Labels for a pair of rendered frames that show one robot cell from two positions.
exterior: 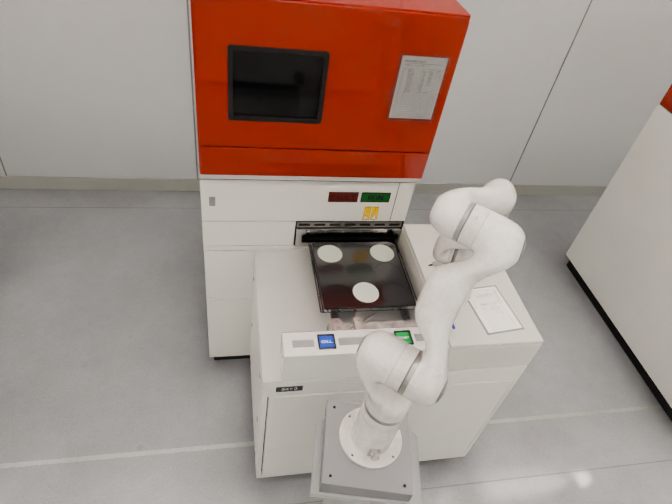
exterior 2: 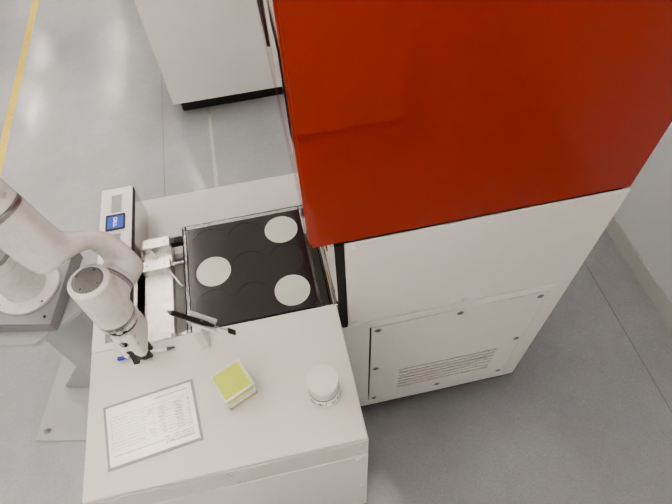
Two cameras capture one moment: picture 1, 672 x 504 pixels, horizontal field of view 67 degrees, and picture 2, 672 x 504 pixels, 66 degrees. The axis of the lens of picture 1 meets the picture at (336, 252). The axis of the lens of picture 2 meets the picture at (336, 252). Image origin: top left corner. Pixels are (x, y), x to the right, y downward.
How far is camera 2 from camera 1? 1.99 m
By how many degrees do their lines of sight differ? 60
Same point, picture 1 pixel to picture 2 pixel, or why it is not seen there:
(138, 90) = not seen: hidden behind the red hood
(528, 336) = (93, 476)
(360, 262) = (268, 263)
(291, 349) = (110, 195)
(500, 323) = (121, 431)
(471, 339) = (98, 382)
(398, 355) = not seen: outside the picture
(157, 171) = not seen: hidden behind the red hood
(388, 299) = (202, 297)
